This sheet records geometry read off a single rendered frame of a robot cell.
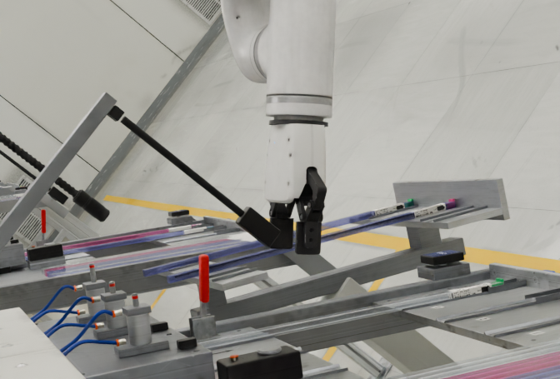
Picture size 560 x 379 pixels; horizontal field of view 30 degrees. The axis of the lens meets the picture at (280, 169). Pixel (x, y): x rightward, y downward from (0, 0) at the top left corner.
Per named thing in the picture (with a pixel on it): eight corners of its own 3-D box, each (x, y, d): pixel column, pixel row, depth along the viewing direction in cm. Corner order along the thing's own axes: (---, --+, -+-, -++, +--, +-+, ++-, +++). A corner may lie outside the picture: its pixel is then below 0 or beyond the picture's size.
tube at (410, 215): (452, 206, 176) (450, 201, 175) (456, 206, 174) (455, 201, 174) (167, 282, 157) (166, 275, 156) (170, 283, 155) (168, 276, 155)
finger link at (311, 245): (296, 199, 127) (293, 254, 127) (306, 200, 124) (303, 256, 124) (320, 200, 128) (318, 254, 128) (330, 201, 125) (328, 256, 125)
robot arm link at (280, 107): (256, 97, 135) (255, 121, 135) (280, 93, 127) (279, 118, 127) (316, 102, 138) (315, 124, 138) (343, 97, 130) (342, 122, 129)
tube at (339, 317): (499, 288, 143) (497, 280, 143) (504, 289, 142) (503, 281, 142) (139, 361, 125) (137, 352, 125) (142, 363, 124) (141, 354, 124)
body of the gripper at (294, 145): (257, 114, 135) (253, 201, 135) (285, 111, 126) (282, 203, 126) (311, 117, 138) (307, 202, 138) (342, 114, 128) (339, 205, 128)
